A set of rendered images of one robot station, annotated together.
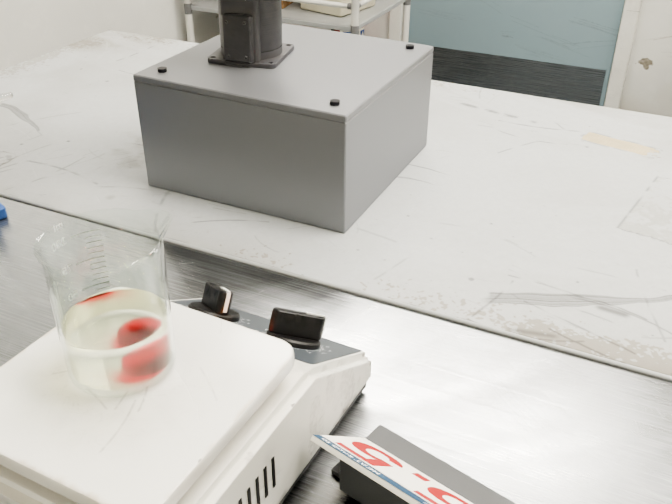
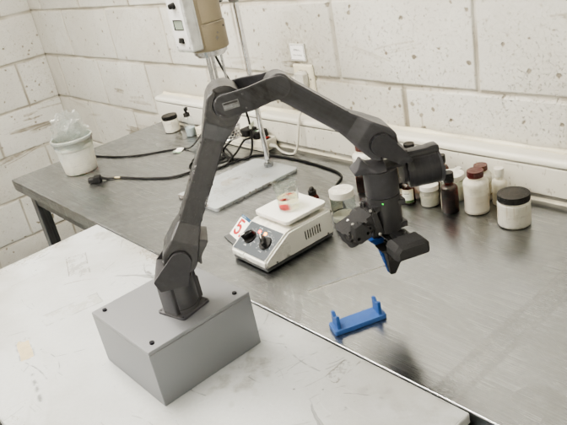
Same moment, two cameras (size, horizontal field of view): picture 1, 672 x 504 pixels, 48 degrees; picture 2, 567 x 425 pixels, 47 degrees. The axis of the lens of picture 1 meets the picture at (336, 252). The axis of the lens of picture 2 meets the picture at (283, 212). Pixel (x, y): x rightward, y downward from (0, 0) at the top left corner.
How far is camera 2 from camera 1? 165 cm
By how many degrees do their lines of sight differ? 117
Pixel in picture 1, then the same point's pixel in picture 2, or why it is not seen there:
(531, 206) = not seen: hidden behind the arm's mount
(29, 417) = (309, 201)
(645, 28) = not seen: outside the picture
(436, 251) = not seen: hidden behind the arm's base
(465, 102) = (37, 402)
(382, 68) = (137, 292)
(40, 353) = (305, 209)
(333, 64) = (154, 296)
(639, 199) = (73, 314)
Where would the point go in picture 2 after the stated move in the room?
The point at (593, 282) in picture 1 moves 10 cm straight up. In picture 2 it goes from (141, 281) to (128, 242)
